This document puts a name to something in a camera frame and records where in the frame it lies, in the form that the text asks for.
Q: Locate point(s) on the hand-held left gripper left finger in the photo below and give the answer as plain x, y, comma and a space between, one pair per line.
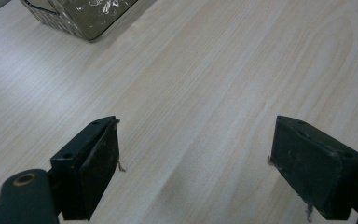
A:
84, 168

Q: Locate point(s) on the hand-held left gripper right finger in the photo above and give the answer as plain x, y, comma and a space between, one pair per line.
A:
313, 168

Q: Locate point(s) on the clear glass container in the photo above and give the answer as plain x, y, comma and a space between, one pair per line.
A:
80, 14

